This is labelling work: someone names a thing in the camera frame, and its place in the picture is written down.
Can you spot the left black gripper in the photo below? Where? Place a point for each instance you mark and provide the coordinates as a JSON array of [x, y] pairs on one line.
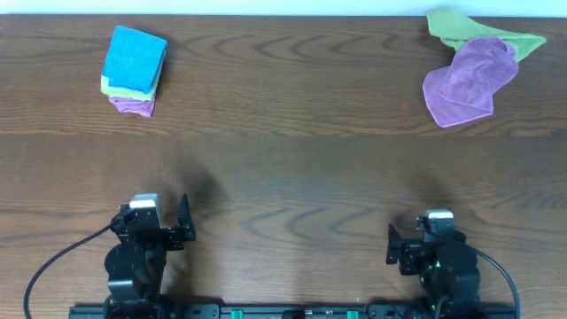
[[166, 237]]

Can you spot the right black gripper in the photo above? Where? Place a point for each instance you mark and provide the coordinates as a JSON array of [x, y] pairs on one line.
[[410, 252]]

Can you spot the purple cloth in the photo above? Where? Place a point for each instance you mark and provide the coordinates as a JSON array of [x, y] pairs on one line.
[[129, 105], [463, 91]]

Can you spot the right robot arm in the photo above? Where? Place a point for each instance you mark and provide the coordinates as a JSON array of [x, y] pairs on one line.
[[446, 267]]

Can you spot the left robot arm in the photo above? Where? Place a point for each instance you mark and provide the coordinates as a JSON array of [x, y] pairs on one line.
[[135, 266]]

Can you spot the folded purple cloth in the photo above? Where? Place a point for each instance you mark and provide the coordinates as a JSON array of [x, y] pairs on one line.
[[129, 105]]

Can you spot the folded green cloth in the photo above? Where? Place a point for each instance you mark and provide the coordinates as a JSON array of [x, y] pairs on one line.
[[110, 91]]

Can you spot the folded blue cloth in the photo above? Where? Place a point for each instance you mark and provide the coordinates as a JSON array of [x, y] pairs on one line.
[[134, 59]]

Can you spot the loose green cloth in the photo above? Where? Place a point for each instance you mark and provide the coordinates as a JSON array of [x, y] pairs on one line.
[[454, 29]]

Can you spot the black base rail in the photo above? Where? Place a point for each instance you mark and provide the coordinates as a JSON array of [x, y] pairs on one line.
[[213, 311]]

